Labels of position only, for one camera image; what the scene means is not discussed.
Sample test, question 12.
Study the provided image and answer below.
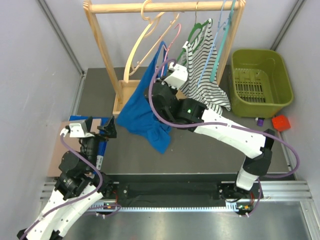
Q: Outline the pink cardboard sheet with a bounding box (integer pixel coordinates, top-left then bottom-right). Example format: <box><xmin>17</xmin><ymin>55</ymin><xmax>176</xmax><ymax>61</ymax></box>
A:
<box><xmin>47</xmin><ymin>118</ymin><xmax>103</xmax><ymax>178</ymax></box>

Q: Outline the black white striped tank top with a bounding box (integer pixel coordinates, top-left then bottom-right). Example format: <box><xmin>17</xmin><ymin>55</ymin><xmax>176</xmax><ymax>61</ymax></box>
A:
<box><xmin>177</xmin><ymin>18</ymin><xmax>231</xmax><ymax>115</ymax></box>

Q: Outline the wooden clothes rack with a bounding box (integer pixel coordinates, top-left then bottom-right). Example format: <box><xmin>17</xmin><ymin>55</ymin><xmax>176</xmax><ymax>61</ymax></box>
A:
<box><xmin>83</xmin><ymin>0</ymin><xmax>247</xmax><ymax>120</ymax></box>

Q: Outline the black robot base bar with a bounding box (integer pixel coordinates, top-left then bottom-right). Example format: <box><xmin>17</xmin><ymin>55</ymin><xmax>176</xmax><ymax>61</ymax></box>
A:
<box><xmin>106</xmin><ymin>173</ymin><xmax>259</xmax><ymax>209</ymax></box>

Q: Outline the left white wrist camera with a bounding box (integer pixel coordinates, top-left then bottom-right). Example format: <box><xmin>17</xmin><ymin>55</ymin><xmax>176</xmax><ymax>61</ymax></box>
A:
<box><xmin>61</xmin><ymin>120</ymin><xmax>95</xmax><ymax>139</ymax></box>

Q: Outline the light blue thin hanger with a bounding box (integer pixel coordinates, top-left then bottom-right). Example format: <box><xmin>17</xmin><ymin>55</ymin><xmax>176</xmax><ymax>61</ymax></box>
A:
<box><xmin>196</xmin><ymin>0</ymin><xmax>227</xmax><ymax>87</ymax></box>

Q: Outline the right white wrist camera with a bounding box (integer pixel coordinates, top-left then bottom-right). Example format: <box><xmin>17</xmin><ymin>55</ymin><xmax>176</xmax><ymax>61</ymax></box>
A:
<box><xmin>164</xmin><ymin>62</ymin><xmax>188</xmax><ymax>89</ymax></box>

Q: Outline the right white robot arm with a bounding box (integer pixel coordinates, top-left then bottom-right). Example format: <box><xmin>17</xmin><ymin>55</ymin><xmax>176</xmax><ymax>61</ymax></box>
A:
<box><xmin>143</xmin><ymin>79</ymin><xmax>275</xmax><ymax>198</ymax></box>

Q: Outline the red cube block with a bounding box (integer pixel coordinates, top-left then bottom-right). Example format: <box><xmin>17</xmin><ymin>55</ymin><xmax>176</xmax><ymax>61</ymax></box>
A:
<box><xmin>271</xmin><ymin>114</ymin><xmax>291</xmax><ymax>132</ymax></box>

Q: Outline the blue binder folder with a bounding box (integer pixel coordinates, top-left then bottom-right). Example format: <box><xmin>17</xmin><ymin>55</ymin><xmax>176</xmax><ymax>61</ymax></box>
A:
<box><xmin>69</xmin><ymin>115</ymin><xmax>109</xmax><ymax>171</ymax></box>

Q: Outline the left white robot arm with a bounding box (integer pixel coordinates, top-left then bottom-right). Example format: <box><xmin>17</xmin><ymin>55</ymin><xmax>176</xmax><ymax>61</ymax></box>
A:
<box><xmin>17</xmin><ymin>116</ymin><xmax>117</xmax><ymax>240</ymax></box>

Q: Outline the small purple bottle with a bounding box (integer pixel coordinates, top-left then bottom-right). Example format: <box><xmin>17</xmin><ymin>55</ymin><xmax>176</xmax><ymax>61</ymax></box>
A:
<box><xmin>255</xmin><ymin>117</ymin><xmax>265</xmax><ymax>127</ymax></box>

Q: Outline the pink wire hanger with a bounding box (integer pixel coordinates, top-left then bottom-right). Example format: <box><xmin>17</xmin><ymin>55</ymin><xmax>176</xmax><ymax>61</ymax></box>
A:
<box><xmin>159</xmin><ymin>23</ymin><xmax>182</xmax><ymax>78</ymax></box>

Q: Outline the green plastic hanger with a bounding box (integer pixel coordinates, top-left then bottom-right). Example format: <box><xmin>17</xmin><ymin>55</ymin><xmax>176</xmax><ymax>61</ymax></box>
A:
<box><xmin>176</xmin><ymin>1</ymin><xmax>211</xmax><ymax>63</ymax></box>

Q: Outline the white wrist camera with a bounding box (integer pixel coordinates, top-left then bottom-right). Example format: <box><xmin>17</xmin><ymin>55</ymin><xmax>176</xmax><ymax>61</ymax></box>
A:
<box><xmin>61</xmin><ymin>120</ymin><xmax>95</xmax><ymax>139</ymax></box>
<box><xmin>164</xmin><ymin>62</ymin><xmax>188</xmax><ymax>89</ymax></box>

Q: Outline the blue tank top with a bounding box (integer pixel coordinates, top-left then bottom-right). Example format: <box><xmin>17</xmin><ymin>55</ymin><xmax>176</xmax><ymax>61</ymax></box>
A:
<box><xmin>116</xmin><ymin>41</ymin><xmax>171</xmax><ymax>154</ymax></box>

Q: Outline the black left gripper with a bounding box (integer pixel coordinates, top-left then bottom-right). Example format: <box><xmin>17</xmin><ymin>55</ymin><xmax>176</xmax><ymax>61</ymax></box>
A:
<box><xmin>81</xmin><ymin>115</ymin><xmax>117</xmax><ymax>172</ymax></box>

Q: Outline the wooden hanger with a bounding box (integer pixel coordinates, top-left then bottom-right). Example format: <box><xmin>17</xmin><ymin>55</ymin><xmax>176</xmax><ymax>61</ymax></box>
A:
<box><xmin>123</xmin><ymin>0</ymin><xmax>180</xmax><ymax>84</ymax></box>

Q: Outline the olive green plastic basket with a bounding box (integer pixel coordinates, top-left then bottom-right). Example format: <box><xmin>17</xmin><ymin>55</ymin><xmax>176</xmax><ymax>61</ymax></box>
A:
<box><xmin>229</xmin><ymin>48</ymin><xmax>294</xmax><ymax>119</ymax></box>

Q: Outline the teal plastic hanger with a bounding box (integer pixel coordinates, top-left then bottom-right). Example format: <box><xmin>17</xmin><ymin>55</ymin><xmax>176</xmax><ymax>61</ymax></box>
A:
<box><xmin>209</xmin><ymin>0</ymin><xmax>236</xmax><ymax>83</ymax></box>

